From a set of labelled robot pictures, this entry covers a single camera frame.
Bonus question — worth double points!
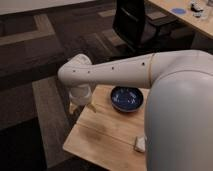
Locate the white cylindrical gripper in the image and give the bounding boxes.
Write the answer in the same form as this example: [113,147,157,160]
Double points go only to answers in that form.
[69,84,97,114]

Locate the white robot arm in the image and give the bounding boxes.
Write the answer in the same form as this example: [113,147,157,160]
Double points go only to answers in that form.
[58,50,213,171]

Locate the white sponge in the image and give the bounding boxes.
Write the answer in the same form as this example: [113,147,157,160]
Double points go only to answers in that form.
[134,136,146,153]

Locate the dark blue bowl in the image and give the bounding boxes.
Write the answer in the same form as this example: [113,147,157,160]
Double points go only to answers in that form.
[110,86,144,113]

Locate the black office chair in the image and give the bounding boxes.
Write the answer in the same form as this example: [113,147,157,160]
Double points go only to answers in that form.
[113,0,175,53]

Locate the blue round lid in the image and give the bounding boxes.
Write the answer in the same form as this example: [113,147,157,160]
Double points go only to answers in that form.
[171,8,186,14]

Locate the wooden far desk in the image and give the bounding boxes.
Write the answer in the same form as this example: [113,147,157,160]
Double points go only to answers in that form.
[148,0,213,39]

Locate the small objects on far desk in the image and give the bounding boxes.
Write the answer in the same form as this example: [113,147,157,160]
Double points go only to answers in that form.
[190,1,204,18]

